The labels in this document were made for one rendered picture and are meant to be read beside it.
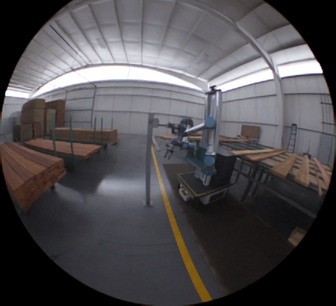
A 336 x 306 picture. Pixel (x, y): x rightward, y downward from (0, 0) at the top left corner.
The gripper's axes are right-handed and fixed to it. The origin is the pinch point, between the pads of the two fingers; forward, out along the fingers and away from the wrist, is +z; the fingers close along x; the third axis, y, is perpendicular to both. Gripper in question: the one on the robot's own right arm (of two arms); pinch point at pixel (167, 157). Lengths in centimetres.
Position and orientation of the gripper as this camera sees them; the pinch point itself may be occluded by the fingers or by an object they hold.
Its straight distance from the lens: 150.7
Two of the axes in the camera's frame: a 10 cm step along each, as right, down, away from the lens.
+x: -4.4, -0.4, 9.0
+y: 8.1, 4.1, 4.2
